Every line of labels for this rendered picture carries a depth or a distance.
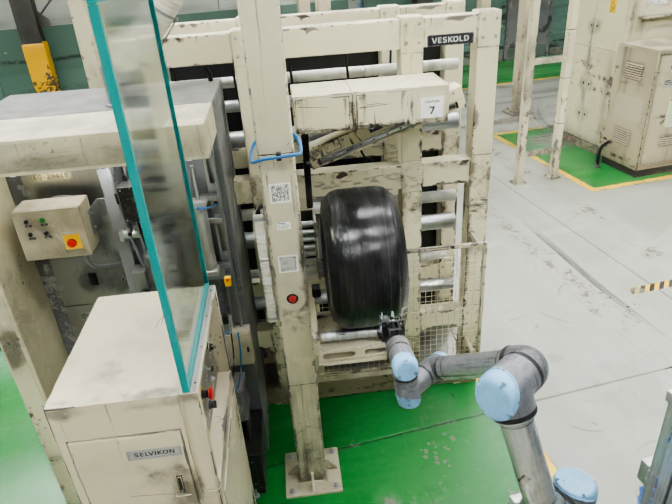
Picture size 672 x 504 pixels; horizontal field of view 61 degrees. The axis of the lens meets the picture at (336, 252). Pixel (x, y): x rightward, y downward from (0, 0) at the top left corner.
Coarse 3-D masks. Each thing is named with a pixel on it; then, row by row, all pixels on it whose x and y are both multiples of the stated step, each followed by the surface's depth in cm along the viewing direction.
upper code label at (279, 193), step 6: (270, 186) 202; (276, 186) 203; (282, 186) 203; (288, 186) 203; (270, 192) 203; (276, 192) 204; (282, 192) 204; (288, 192) 204; (270, 198) 205; (276, 198) 205; (282, 198) 205; (288, 198) 205
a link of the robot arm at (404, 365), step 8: (392, 344) 176; (400, 344) 174; (408, 344) 176; (392, 352) 173; (400, 352) 170; (408, 352) 170; (392, 360) 170; (400, 360) 167; (408, 360) 166; (416, 360) 170; (392, 368) 169; (400, 368) 166; (408, 368) 167; (416, 368) 167; (400, 376) 167; (408, 376) 168
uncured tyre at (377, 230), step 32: (352, 192) 217; (384, 192) 216; (320, 224) 240; (352, 224) 204; (384, 224) 204; (352, 256) 201; (384, 256) 202; (352, 288) 203; (384, 288) 204; (352, 320) 213
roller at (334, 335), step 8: (360, 328) 228; (368, 328) 228; (376, 328) 228; (328, 336) 227; (336, 336) 227; (344, 336) 227; (352, 336) 227; (360, 336) 228; (368, 336) 228; (376, 336) 229
